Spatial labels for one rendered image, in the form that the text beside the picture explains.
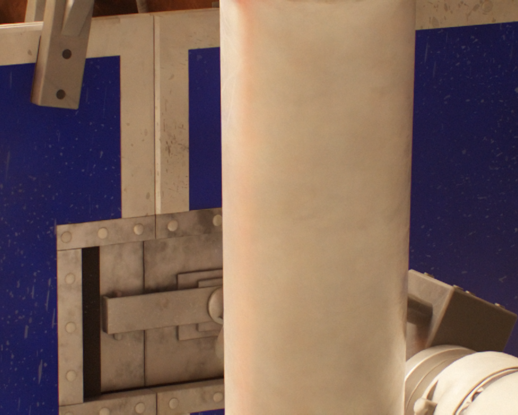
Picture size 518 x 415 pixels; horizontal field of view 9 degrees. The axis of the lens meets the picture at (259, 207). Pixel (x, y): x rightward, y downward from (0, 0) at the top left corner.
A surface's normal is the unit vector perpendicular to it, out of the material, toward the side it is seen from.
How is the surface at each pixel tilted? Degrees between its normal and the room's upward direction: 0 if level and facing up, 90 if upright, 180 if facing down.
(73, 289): 90
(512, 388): 22
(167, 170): 90
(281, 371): 112
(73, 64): 90
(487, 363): 12
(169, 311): 90
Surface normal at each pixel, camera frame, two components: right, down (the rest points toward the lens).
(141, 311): 0.45, 0.19
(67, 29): 0.32, 0.65
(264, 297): -0.46, 0.54
